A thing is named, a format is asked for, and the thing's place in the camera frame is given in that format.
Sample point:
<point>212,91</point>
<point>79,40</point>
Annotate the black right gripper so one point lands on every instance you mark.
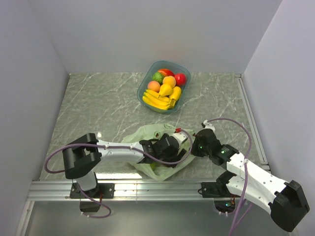
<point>194,150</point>

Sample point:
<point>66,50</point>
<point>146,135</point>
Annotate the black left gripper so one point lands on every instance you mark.
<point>173,158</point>

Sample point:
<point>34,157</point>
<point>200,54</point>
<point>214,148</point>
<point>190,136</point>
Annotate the pale green plastic bag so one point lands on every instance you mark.
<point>161,172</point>

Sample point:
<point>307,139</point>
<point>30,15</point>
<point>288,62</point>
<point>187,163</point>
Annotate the yellow banana bunch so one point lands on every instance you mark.
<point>152,98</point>

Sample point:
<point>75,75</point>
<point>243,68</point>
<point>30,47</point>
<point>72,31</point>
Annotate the yellow pear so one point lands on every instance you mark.
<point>165,90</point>

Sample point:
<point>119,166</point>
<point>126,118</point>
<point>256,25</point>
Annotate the pink orange peach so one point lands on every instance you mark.
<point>154,85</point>

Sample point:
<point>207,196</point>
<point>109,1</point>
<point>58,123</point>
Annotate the orange round fruit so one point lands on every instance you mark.
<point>170,80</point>

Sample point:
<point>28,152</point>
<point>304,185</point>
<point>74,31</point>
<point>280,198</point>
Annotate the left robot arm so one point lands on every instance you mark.
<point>85,153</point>

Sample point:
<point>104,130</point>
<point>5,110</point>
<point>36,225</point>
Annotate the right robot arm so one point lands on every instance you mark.
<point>284,201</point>

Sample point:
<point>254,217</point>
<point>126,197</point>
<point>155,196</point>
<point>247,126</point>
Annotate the green round fruit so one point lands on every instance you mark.
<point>158,77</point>

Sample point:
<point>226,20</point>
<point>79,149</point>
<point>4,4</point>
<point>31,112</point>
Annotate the yellow mango in tray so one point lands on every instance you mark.
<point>176,94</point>

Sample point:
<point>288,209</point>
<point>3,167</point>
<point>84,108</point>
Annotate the red apple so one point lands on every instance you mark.
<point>180,79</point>

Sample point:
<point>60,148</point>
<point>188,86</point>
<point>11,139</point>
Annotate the red orange mango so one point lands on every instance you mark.
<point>165,72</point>

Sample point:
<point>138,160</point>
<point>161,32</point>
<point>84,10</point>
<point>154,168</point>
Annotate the teal plastic tray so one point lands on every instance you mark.
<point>154,68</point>

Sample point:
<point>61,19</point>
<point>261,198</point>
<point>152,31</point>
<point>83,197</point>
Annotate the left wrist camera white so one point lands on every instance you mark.
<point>180,136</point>

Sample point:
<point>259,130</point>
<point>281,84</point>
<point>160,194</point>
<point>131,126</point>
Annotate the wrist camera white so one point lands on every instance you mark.
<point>180,136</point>
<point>207,125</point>

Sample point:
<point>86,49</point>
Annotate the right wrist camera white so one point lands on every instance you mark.
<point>207,125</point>

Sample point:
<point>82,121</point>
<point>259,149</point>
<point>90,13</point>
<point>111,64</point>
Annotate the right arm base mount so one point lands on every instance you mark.
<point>224,202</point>

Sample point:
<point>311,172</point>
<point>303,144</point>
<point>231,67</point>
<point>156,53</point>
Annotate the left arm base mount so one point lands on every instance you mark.
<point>90,201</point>

